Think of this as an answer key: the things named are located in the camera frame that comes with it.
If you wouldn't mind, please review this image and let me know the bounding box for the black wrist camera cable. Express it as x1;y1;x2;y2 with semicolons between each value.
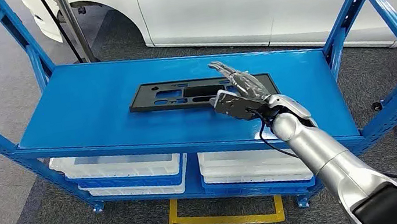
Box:
248;102;301;165

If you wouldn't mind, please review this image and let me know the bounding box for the white car with red stripe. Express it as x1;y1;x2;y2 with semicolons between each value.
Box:
20;0;397;99

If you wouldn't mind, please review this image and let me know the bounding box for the black barrier belt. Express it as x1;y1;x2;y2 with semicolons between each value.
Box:
37;0;84;69

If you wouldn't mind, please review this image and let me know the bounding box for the blue steel shelf rack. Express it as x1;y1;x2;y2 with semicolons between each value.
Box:
0;0;397;224

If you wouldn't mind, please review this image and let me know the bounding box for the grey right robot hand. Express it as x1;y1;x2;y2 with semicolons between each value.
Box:
208;54;272;110

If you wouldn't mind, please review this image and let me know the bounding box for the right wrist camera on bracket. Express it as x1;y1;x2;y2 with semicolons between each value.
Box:
208;84;263;127

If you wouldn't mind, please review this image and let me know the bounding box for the black plastic panel part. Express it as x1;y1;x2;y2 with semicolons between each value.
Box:
126;65;281;118

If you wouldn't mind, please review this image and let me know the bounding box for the silver stanchion post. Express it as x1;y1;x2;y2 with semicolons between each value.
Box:
50;0;100;67

